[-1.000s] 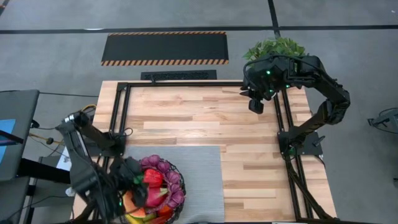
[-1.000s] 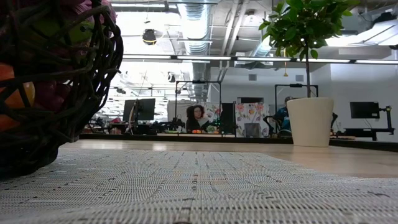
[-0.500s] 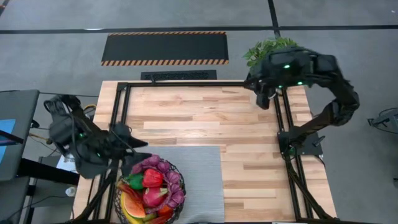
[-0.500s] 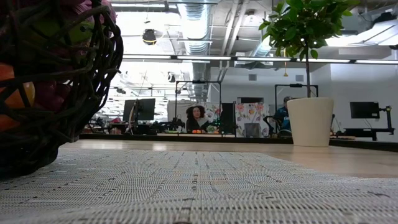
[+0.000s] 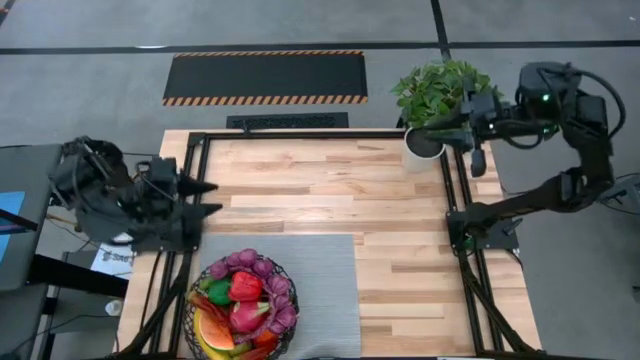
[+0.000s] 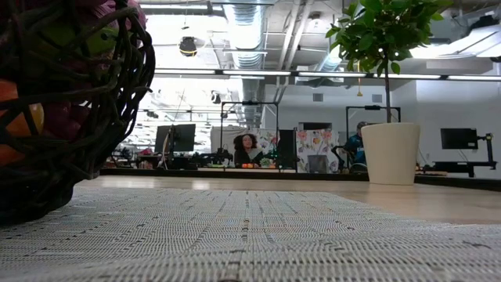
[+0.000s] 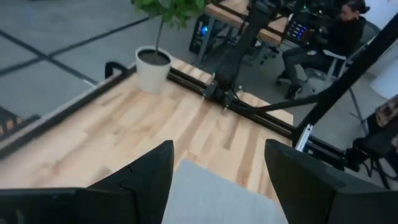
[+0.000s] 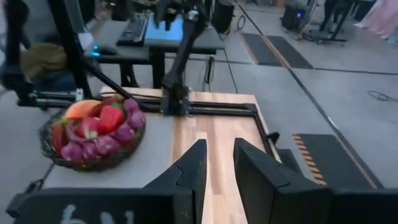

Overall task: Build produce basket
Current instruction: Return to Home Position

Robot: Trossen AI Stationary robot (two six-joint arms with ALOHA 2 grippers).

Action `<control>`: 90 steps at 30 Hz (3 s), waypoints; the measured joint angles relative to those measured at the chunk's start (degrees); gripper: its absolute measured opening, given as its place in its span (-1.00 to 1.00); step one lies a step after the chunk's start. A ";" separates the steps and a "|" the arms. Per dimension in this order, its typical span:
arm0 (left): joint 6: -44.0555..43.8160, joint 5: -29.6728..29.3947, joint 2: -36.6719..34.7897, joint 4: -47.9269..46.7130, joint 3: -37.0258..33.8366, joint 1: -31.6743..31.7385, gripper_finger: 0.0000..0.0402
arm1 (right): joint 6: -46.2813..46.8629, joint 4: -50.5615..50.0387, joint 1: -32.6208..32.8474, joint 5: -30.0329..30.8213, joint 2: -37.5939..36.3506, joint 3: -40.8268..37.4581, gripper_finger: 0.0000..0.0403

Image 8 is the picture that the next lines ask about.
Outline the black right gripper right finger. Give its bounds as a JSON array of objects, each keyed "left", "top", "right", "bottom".
[{"left": 233, "top": 138, "right": 398, "bottom": 224}]

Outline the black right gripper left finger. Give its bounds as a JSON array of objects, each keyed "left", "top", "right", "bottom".
[{"left": 12, "top": 139, "right": 208, "bottom": 224}]

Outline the purple onion braid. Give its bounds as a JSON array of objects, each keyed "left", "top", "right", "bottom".
[{"left": 60, "top": 98, "right": 147, "bottom": 162}]

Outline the red green chili pepper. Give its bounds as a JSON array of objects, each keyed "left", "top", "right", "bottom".
[{"left": 50, "top": 120, "right": 67, "bottom": 157}]

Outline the dark wicker basket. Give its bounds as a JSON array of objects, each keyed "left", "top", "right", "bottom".
[{"left": 38, "top": 95, "right": 147, "bottom": 174}]

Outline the blue mouse pad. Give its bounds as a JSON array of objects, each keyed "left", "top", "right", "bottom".
[{"left": 144, "top": 16, "right": 185, "bottom": 45}]

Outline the black keyboard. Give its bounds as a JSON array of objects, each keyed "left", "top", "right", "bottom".
[{"left": 116, "top": 16, "right": 149, "bottom": 47}]

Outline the grey woven placemat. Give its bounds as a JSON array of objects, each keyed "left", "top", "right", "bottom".
[{"left": 42, "top": 111, "right": 175, "bottom": 190}]

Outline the black striped-edge floor mat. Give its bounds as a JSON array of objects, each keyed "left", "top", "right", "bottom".
[{"left": 291, "top": 133, "right": 385, "bottom": 190}]

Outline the computer mouse blue light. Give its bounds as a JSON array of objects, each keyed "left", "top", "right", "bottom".
[{"left": 91, "top": 44, "right": 118, "bottom": 57}]

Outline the black floor mat orange stripe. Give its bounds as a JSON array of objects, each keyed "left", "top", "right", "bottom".
[{"left": 240, "top": 32, "right": 314, "bottom": 70}]

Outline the person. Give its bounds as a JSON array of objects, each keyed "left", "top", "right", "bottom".
[{"left": 19, "top": 35, "right": 80, "bottom": 93}]

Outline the black computer tower blue light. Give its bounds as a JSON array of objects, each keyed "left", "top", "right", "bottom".
[{"left": 280, "top": 2, "right": 312, "bottom": 32}]

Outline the black office desk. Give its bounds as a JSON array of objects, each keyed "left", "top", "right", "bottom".
[{"left": 310, "top": 0, "right": 356, "bottom": 44}]

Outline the pink curtain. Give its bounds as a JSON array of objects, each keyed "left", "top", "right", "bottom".
[{"left": 353, "top": 0, "right": 398, "bottom": 40}]

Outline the black clamp handle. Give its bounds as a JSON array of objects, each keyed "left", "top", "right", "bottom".
[{"left": 266, "top": 131, "right": 281, "bottom": 144}]

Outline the black overhead frame post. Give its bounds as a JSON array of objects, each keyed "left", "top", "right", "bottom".
[
  {"left": 46, "top": 0, "right": 94, "bottom": 101},
  {"left": 0, "top": 0, "right": 35, "bottom": 107}
]

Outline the black floor cable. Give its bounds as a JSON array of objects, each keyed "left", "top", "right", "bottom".
[{"left": 368, "top": 90, "right": 398, "bottom": 103}]

